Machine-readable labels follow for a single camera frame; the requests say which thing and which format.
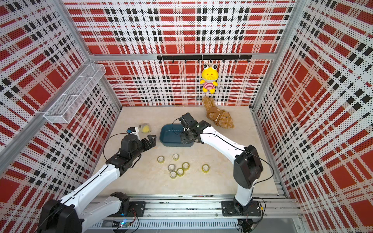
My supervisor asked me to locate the yellow tape roll one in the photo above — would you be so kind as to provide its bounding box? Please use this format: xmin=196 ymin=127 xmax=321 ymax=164
xmin=157 ymin=156 xmax=165 ymax=164

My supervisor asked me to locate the yellow tape roll two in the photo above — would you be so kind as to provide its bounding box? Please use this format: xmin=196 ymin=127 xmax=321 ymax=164
xmin=172 ymin=153 xmax=180 ymax=161

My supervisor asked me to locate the yellow tape roll four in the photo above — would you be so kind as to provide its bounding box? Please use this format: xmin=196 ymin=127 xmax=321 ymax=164
xmin=182 ymin=162 xmax=190 ymax=171

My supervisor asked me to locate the yellow tape roll eight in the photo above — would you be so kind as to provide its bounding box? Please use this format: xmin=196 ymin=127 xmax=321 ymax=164
xmin=202 ymin=164 xmax=210 ymax=173

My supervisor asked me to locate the yellow tape roll six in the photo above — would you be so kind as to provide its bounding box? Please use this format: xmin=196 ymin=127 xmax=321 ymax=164
xmin=176 ymin=168 xmax=185 ymax=177

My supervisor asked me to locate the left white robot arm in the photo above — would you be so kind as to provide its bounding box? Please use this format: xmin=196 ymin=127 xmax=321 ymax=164
xmin=36 ymin=134 xmax=156 ymax=233

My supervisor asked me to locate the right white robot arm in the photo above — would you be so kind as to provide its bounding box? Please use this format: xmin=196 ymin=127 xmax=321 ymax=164
xmin=178 ymin=113 xmax=264 ymax=216

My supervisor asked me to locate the teal plastic storage box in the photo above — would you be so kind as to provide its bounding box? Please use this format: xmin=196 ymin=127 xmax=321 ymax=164
xmin=159 ymin=124 xmax=194 ymax=147

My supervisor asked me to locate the yellow tape roll five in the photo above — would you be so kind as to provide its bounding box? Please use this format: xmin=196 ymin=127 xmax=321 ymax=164
xmin=169 ymin=171 xmax=177 ymax=179

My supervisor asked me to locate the small yellow grey ball toy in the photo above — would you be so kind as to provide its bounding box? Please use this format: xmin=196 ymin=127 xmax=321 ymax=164
xmin=139 ymin=123 xmax=152 ymax=134

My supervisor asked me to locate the brown teddy bear plush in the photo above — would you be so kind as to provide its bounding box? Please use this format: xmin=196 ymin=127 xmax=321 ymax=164
xmin=202 ymin=96 xmax=235 ymax=129

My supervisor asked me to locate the yellow frog plush toy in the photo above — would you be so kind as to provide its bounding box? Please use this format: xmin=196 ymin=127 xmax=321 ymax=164
xmin=200 ymin=64 xmax=219 ymax=94

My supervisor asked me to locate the green circuit board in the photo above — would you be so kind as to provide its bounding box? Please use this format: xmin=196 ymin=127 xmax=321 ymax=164
xmin=118 ymin=221 xmax=134 ymax=228

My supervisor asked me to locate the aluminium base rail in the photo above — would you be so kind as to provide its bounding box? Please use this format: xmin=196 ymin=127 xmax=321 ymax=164
xmin=88 ymin=194 xmax=308 ymax=233

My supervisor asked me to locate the black hook rail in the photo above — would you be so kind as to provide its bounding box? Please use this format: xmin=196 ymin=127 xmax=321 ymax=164
xmin=157 ymin=54 xmax=253 ymax=62

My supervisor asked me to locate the white wire mesh basket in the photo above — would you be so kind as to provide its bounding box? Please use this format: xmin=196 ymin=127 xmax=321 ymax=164
xmin=44 ymin=63 xmax=105 ymax=124

